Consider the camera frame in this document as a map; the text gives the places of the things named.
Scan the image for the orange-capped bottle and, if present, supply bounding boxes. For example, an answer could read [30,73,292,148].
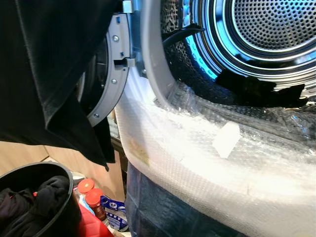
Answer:
[78,179,95,198]
[85,188,107,221]

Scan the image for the blue white detergent bag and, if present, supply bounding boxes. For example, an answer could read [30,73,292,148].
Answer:
[100,195,129,232]

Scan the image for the black clothes pile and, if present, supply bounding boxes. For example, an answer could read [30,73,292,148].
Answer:
[0,175,70,237]

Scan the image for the black round laundry bucket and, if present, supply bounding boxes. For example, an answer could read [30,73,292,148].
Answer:
[0,162,82,237]

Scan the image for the black drum paddle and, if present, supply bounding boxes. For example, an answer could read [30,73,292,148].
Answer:
[163,25,205,48]

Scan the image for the grey round washer door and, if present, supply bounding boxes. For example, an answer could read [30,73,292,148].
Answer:
[77,12,135,127]

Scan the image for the clear bubble wrap sheet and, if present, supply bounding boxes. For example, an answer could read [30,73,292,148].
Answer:
[115,67,316,237]

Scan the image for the white front-load washing machine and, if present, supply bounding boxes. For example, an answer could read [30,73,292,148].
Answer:
[114,0,316,237]

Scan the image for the black clothes in drum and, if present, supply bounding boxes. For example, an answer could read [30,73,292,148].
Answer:
[216,69,307,107]

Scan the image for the red plastic stool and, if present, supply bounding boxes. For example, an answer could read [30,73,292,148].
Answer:
[77,202,115,237]

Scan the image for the white tape patch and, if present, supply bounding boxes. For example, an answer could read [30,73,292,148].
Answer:
[212,122,241,158]

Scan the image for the large black hanging garment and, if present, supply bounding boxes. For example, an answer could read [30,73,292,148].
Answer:
[0,0,123,171]

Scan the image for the perforated steel washer drum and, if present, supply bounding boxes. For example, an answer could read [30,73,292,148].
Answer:
[163,0,316,107]

